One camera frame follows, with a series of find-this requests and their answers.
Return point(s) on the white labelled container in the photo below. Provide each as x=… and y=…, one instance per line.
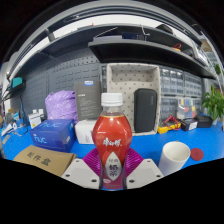
x=36, y=119

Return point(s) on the clear organizer with coloured parts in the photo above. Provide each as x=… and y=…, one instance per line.
x=186, y=108

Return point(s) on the flat black case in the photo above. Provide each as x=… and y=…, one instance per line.
x=204, y=121

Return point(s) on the dark grey overhead shelf unit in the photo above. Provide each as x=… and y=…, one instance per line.
x=140, y=50

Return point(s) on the black zip case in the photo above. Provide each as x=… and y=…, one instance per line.
x=145, y=110

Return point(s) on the beige perforated open box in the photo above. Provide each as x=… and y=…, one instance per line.
x=123, y=80

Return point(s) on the dark grey upright carton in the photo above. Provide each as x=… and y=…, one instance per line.
x=87, y=100

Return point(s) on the green potted plant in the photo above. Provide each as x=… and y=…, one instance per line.
x=213, y=103

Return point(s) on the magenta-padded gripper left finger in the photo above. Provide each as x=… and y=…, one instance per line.
x=80, y=171

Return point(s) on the red drink bottle white cap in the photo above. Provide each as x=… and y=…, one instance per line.
x=112, y=133

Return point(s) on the small white box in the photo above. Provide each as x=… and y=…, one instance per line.
x=84, y=131

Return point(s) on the black box with white label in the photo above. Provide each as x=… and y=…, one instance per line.
x=188, y=125

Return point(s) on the grey parts drawer cabinet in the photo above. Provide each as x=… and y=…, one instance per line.
x=171, y=83
x=192, y=85

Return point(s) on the white ceramic cup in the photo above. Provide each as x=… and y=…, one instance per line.
x=173, y=158

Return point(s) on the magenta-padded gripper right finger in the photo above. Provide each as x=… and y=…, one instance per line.
x=145, y=171

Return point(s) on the purple plastic bag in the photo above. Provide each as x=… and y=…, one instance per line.
x=61, y=106

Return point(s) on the blue printed carton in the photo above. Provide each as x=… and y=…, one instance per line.
x=51, y=135

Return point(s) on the flat round red coaster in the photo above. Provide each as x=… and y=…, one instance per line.
x=197, y=154

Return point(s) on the white metal rack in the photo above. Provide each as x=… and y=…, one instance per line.
x=216, y=60

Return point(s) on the brown cardboard box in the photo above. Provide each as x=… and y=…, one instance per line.
x=43, y=160

